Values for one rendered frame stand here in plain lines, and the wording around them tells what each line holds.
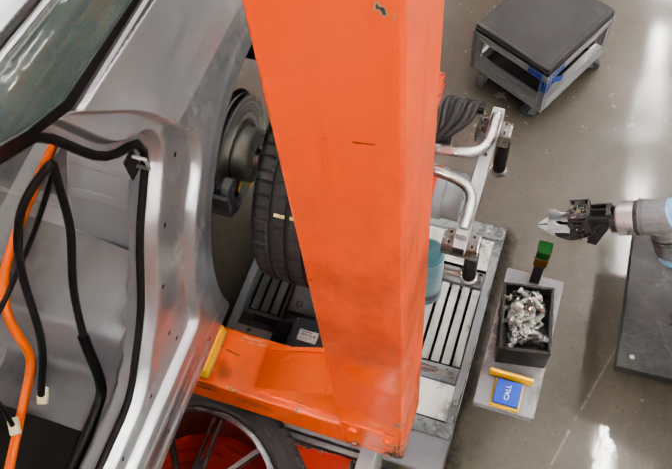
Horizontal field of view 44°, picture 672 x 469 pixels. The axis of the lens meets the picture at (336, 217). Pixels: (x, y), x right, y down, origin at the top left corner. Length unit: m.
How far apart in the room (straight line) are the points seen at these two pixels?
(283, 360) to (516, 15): 1.70
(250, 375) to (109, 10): 1.10
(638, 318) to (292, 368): 1.14
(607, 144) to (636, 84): 0.32
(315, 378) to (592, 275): 1.36
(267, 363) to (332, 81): 1.41
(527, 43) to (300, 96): 2.34
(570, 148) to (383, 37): 2.60
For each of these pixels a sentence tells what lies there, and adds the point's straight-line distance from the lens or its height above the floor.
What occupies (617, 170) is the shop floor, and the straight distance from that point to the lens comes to 3.32.
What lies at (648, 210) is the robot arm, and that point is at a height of 0.87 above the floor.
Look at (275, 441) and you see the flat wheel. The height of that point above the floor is 0.50.
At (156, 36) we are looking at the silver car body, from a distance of 1.50.
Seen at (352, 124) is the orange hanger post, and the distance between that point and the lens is 0.89.
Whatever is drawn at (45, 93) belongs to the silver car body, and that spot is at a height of 1.76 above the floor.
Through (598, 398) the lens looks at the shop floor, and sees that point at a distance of 2.92.
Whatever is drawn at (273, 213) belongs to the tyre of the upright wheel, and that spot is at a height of 1.03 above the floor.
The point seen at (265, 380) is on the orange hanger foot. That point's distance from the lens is 2.15.
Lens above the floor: 2.72
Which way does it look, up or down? 61 degrees down
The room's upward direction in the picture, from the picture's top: 8 degrees counter-clockwise
